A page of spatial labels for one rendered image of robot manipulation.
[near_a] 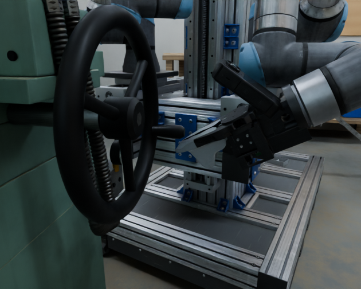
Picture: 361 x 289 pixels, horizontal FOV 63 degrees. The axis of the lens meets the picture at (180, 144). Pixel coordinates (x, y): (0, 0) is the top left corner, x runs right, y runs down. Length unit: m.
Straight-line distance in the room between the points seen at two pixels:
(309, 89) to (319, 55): 0.11
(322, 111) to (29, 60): 0.38
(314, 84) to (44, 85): 0.35
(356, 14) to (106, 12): 3.55
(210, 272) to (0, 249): 0.77
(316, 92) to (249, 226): 0.92
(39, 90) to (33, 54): 0.04
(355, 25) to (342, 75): 3.37
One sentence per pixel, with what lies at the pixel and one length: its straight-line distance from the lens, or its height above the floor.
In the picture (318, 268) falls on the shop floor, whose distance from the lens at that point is 1.51.
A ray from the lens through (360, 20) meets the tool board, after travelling 3.83.
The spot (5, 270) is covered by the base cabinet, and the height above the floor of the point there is 0.58.
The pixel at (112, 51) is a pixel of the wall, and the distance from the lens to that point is 4.17.
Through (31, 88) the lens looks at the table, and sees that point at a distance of 0.39.
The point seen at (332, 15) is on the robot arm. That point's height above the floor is 0.99.
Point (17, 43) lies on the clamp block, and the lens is 0.42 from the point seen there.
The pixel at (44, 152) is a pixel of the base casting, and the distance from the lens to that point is 0.58.
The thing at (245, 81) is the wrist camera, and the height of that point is 0.86.
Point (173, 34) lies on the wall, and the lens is 3.86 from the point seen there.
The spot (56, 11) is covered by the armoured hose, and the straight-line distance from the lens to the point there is 0.43.
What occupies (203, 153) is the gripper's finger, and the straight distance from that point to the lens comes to 0.49.
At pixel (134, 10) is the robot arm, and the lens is 0.83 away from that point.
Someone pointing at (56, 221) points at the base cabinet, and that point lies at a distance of 0.63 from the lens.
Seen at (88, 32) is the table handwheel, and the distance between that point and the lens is 0.33.
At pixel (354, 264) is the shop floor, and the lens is 1.60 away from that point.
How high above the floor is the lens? 0.90
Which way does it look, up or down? 18 degrees down
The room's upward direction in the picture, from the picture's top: straight up
